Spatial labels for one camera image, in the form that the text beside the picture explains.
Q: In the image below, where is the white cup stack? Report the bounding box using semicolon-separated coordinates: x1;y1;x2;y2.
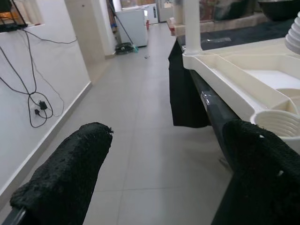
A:
14;0;43;24

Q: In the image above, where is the broom with teal brush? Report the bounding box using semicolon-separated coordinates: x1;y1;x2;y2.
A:
109;0;139;53

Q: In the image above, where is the red printed box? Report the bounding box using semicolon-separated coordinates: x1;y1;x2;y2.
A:
199;0;216;23

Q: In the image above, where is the white tall appliance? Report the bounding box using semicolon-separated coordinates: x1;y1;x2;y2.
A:
142;2;160;24

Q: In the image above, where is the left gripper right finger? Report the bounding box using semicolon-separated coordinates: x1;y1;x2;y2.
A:
222;119;300;225

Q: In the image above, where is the thick black power cable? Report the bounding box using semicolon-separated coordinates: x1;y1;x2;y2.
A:
0;29;53;128

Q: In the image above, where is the white chest freezer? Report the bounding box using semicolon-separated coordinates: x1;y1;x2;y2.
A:
115;6;149;47

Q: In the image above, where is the clear tape strip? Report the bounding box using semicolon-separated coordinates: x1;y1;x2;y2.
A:
201;37;233;43

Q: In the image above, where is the black wok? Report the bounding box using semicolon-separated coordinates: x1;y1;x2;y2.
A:
257;0;300;22

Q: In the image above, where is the white plastic table top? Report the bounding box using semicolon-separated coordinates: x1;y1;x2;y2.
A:
182;37;300;146

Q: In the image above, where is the white plastic table leg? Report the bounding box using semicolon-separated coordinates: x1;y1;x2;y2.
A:
183;0;203;56
284;10;300;55

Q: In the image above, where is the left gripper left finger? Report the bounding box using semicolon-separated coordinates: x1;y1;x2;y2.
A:
9;121;115;225

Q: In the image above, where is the beige cloth covered table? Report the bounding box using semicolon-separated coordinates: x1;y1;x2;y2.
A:
172;13;267;37

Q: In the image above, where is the black tablecloth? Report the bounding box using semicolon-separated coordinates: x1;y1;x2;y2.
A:
167;18;300;225

